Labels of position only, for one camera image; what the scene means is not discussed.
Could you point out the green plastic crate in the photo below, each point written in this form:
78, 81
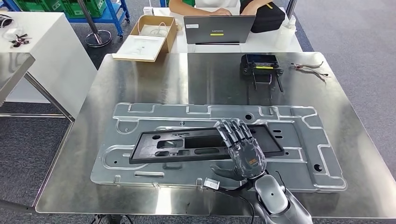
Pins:
37, 5
83, 8

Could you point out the black bag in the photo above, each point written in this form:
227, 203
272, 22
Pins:
269, 20

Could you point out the person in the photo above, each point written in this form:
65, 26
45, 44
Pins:
216, 3

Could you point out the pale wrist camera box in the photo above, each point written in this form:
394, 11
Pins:
212, 183

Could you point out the white power adapter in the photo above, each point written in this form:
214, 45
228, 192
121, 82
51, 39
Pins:
148, 10

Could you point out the black and red clips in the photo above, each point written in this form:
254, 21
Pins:
19, 40

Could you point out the stamped grey metal panel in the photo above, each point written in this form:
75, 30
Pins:
309, 173

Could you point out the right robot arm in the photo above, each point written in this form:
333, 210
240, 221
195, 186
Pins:
272, 194

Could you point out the person's right hand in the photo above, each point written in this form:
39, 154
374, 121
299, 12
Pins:
222, 12

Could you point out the white desk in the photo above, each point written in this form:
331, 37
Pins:
263, 43

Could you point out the stainless steel workbench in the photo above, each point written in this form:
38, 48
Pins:
77, 185

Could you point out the white table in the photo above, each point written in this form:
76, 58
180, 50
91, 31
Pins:
62, 61

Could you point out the chrome stanchion post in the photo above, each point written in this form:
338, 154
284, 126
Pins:
99, 38

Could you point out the person's right forearm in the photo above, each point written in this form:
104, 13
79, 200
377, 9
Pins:
185, 9

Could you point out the blue cart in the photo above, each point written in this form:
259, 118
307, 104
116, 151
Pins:
117, 12

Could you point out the white box lid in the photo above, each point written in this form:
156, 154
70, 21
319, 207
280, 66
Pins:
139, 48

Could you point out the black remote controller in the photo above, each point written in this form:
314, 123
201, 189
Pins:
261, 61

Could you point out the black plastic frame part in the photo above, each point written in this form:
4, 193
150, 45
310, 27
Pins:
145, 154

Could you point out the small stainless steel table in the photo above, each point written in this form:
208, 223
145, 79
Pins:
15, 71

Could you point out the open cardboard box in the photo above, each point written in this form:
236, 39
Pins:
171, 34

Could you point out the person's left forearm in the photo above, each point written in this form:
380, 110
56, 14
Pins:
256, 6

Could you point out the white plastic bottle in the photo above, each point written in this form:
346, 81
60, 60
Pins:
284, 35

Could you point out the grey laptop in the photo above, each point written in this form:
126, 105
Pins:
216, 28

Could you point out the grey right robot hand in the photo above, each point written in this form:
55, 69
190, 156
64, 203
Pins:
247, 157

